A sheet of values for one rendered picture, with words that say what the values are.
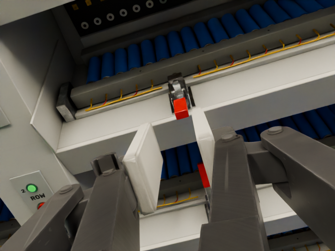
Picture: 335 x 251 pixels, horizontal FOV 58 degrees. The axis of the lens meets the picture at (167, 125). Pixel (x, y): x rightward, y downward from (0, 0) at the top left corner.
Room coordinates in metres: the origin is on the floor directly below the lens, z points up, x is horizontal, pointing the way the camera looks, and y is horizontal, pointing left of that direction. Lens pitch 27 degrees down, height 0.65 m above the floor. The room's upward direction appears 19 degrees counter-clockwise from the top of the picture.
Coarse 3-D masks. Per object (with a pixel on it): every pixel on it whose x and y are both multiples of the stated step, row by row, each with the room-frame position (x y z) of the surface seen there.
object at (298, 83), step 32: (192, 0) 0.47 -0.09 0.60; (224, 0) 0.46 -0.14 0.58; (96, 32) 0.49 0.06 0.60; (128, 32) 0.48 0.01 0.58; (64, 64) 0.46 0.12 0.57; (224, 64) 0.36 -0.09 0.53; (288, 64) 0.32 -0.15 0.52; (320, 64) 0.30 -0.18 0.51; (64, 96) 0.38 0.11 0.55; (128, 96) 0.37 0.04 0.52; (160, 96) 0.35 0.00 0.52; (224, 96) 0.31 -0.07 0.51; (256, 96) 0.29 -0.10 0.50; (288, 96) 0.29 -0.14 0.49; (320, 96) 0.29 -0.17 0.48; (64, 128) 0.36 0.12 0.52; (96, 128) 0.34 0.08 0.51; (128, 128) 0.32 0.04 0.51; (160, 128) 0.31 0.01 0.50; (192, 128) 0.31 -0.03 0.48; (64, 160) 0.32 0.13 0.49
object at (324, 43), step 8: (328, 40) 0.33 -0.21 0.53; (296, 48) 0.33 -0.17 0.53; (304, 48) 0.33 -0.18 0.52; (312, 48) 0.33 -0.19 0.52; (272, 56) 0.34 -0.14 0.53; (280, 56) 0.33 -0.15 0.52; (288, 56) 0.33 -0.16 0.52; (240, 64) 0.34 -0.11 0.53; (248, 64) 0.34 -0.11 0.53; (256, 64) 0.34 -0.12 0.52; (216, 72) 0.34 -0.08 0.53; (224, 72) 0.34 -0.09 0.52; (232, 72) 0.34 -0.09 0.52; (192, 80) 0.35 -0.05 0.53; (200, 80) 0.34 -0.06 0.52; (208, 80) 0.34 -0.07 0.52; (144, 96) 0.35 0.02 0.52; (152, 96) 0.35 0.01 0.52; (112, 104) 0.36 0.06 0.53; (120, 104) 0.36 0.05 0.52; (128, 104) 0.36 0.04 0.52; (80, 112) 0.37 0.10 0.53; (88, 112) 0.36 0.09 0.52; (96, 112) 0.36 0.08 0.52
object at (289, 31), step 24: (288, 24) 0.35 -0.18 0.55; (312, 24) 0.35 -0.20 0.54; (216, 48) 0.36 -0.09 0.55; (240, 48) 0.36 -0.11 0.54; (264, 48) 0.35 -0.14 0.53; (288, 48) 0.34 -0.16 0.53; (144, 72) 0.37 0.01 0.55; (168, 72) 0.37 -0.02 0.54; (192, 72) 0.37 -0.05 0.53; (72, 96) 0.38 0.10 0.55; (96, 96) 0.38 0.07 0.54
